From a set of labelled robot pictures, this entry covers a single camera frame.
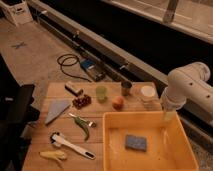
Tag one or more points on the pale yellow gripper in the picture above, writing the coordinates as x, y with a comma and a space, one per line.
168, 115

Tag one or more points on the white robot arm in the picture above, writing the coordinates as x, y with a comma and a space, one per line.
188, 82

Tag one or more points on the small metal cup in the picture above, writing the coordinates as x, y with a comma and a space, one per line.
125, 88

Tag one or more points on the clear lidded jar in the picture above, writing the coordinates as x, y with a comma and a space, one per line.
147, 95

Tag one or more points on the blue sponge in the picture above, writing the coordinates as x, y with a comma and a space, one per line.
136, 143

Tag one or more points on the yellow plastic bin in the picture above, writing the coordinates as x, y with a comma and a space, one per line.
167, 146

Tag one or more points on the orange fruit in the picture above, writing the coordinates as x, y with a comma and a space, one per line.
117, 103

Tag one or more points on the green chili pepper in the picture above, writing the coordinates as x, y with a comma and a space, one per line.
83, 126

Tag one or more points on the blue power device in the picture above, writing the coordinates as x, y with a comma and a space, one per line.
92, 69

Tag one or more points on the bunch of dark grapes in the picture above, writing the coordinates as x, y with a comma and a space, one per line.
82, 101

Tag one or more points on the wooden board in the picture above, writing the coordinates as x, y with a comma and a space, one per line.
65, 125

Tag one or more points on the grey triangular cloth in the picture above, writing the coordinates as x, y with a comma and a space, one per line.
56, 108

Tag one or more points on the white can opener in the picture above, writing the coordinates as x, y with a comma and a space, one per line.
58, 140

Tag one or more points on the yellow banana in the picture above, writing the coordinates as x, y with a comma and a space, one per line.
57, 155

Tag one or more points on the black chair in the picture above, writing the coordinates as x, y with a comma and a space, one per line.
16, 111

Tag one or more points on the white storage box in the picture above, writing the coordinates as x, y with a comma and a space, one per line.
18, 14

